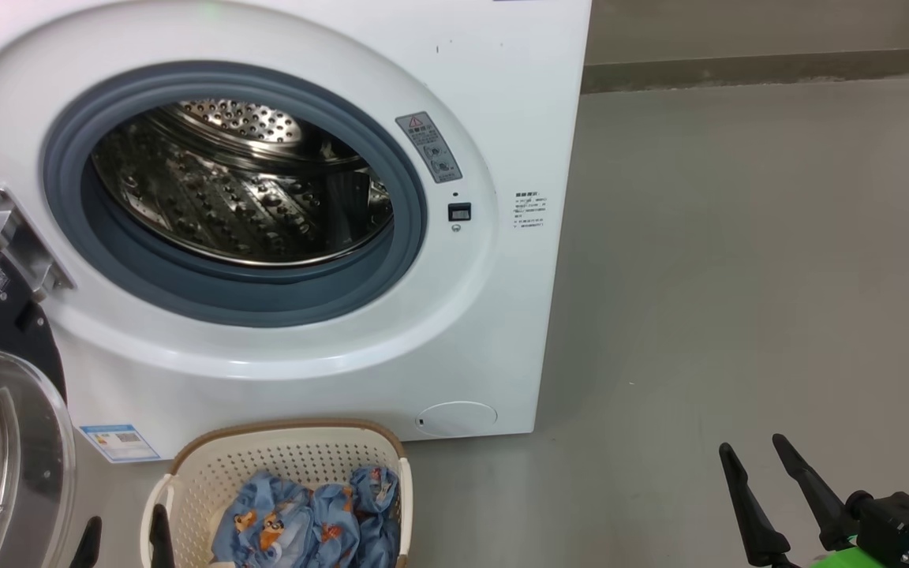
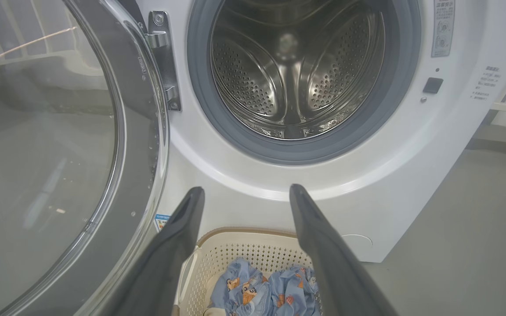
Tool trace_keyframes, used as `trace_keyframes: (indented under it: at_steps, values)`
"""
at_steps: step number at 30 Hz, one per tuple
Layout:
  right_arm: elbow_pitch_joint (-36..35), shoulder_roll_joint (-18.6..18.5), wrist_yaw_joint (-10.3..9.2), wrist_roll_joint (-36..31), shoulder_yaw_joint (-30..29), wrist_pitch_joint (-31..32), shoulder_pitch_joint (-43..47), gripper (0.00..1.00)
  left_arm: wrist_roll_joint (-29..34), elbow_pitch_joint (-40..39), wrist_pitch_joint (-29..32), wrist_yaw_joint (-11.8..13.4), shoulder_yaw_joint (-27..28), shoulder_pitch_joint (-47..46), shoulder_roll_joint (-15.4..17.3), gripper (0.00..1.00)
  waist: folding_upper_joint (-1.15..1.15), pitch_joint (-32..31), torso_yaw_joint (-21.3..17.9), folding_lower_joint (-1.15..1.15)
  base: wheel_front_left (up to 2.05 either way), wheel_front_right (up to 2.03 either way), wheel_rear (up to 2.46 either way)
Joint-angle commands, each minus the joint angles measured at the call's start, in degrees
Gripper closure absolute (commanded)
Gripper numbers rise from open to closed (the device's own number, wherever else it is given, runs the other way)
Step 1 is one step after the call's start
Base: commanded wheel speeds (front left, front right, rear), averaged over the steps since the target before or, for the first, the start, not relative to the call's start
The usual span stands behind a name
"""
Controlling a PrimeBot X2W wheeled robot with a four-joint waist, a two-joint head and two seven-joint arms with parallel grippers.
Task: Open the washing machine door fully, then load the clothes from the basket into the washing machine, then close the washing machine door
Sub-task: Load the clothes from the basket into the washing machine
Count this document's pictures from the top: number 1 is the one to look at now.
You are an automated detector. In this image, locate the blue energy label sticker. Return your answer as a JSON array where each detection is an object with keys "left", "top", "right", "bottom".
[{"left": 80, "top": 424, "right": 161, "bottom": 464}]

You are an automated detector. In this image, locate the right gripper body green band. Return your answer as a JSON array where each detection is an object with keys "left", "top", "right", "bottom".
[{"left": 806, "top": 548, "right": 909, "bottom": 568}]

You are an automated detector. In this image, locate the grey rubber door gasket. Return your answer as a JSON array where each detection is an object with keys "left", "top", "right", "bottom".
[{"left": 42, "top": 62, "right": 428, "bottom": 328}]

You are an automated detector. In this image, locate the cream perforated laundry basket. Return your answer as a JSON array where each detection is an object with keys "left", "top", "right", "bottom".
[{"left": 140, "top": 419, "right": 414, "bottom": 568}]

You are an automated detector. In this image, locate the white front-load washing machine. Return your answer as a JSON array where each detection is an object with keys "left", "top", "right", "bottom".
[{"left": 0, "top": 0, "right": 593, "bottom": 464}]

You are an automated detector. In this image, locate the black glass washing machine door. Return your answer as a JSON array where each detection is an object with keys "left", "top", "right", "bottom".
[{"left": 0, "top": 213, "right": 78, "bottom": 568}]

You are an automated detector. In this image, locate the perforated steel washer drum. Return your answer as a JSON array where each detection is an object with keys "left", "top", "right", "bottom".
[{"left": 92, "top": 99, "right": 394, "bottom": 267}]

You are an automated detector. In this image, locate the round drain filter cover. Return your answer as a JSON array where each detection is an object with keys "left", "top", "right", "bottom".
[{"left": 415, "top": 401, "right": 499, "bottom": 437}]

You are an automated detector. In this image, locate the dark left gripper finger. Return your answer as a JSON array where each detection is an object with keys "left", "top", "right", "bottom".
[
  {"left": 149, "top": 505, "right": 177, "bottom": 568},
  {"left": 69, "top": 517, "right": 103, "bottom": 568}
]

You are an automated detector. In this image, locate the metal door hinge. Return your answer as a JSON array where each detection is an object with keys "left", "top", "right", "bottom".
[{"left": 0, "top": 187, "right": 75, "bottom": 301}]

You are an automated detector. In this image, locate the grey warning sticker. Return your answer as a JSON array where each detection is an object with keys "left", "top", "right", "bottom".
[{"left": 396, "top": 111, "right": 463, "bottom": 184}]

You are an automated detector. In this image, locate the blue cartoon print clothing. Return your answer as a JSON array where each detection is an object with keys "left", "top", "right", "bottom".
[{"left": 210, "top": 466, "right": 402, "bottom": 568}]

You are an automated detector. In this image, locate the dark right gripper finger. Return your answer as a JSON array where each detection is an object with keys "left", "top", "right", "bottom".
[
  {"left": 719, "top": 443, "right": 793, "bottom": 567},
  {"left": 772, "top": 434, "right": 858, "bottom": 551}
]

